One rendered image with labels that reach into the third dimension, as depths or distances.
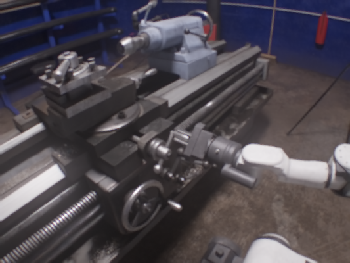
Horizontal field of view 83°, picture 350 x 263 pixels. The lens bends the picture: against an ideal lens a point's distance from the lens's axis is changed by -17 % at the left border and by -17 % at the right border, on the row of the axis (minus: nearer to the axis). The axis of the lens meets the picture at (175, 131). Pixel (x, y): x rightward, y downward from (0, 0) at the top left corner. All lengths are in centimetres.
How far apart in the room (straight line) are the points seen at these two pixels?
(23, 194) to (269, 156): 75
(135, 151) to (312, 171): 54
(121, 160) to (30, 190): 32
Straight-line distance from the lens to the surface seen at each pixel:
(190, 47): 141
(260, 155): 62
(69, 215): 86
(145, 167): 86
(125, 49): 114
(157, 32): 127
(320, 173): 66
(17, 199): 84
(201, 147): 70
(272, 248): 78
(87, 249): 115
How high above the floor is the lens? 136
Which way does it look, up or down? 34 degrees down
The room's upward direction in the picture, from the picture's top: 3 degrees counter-clockwise
